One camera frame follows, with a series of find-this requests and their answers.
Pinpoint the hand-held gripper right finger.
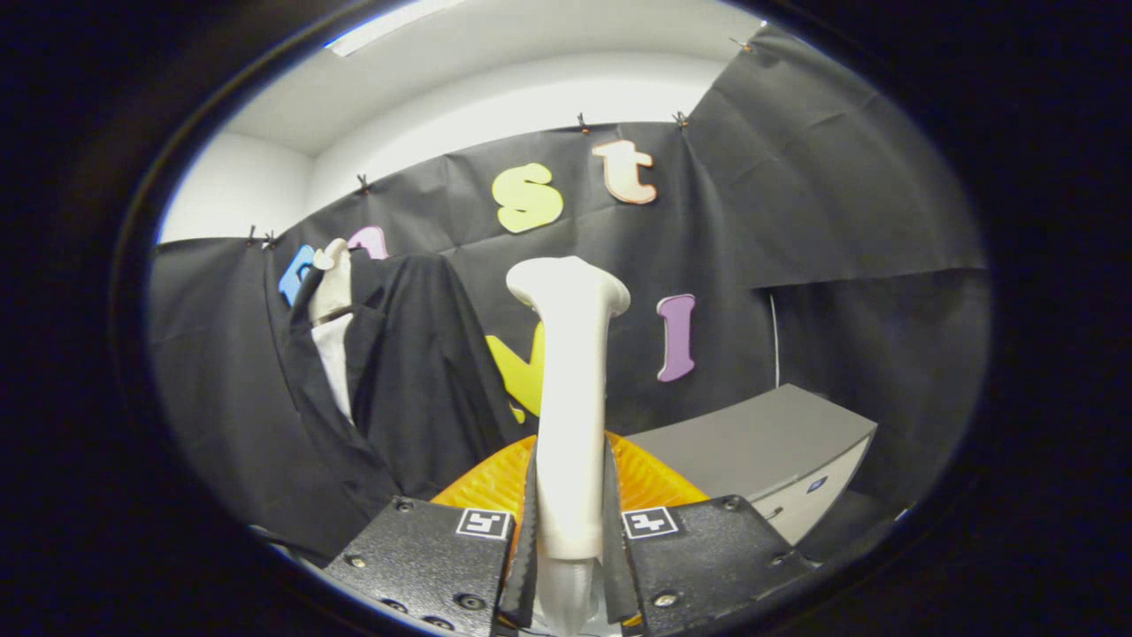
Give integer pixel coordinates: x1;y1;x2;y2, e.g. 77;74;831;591
604;431;815;637

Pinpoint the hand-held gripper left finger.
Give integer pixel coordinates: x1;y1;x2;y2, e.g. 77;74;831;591
323;434;539;637

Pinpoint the white garment steamer wand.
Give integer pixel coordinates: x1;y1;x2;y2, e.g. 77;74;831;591
506;257;632;637

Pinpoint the grey beige cabinet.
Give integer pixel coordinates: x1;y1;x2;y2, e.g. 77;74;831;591
623;383;878;547

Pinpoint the black suit jacket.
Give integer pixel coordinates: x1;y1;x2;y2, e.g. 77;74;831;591
283;254;524;501

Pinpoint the black backdrop cloth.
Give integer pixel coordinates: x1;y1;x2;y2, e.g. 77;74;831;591
146;22;991;567

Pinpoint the cream clothes hanger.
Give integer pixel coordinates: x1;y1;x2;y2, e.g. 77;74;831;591
310;237;355;324

